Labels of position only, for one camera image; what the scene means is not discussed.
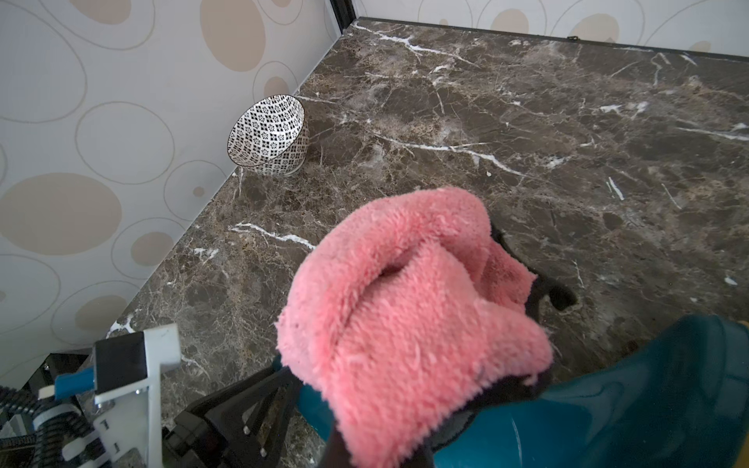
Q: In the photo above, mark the teal rubber boot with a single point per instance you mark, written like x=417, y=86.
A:
x=681, y=401

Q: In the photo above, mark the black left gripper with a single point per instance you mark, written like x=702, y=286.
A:
x=242, y=425

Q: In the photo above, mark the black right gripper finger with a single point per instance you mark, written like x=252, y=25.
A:
x=544, y=286

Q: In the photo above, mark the black corner frame post left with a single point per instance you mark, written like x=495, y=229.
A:
x=344, y=12

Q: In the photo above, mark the patterned black white bowl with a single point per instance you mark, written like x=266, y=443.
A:
x=271, y=138

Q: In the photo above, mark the pink microfiber cloth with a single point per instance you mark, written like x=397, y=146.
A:
x=404, y=313

